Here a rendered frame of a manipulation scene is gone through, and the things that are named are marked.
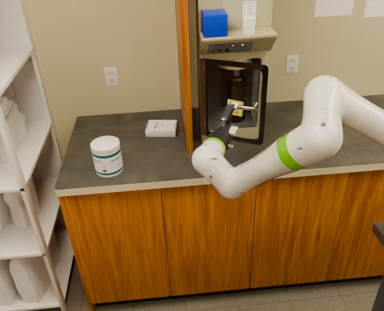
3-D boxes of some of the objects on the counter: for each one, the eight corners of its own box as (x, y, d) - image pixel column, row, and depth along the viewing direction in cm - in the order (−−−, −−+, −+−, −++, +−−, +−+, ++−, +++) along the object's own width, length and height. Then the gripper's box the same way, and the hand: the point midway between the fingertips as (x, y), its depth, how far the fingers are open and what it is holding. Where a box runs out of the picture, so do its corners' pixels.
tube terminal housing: (196, 120, 226) (191, -29, 184) (253, 115, 228) (261, -33, 186) (201, 142, 205) (196, -19, 163) (263, 137, 207) (275, -23, 165)
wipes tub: (97, 163, 193) (92, 136, 185) (124, 160, 194) (120, 134, 186) (93, 179, 182) (88, 151, 174) (122, 176, 183) (118, 149, 175)
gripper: (227, 166, 162) (243, 139, 179) (228, 115, 149) (245, 91, 166) (210, 163, 164) (227, 136, 182) (209, 112, 152) (227, 89, 169)
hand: (233, 116), depth 172 cm, fingers open, 11 cm apart
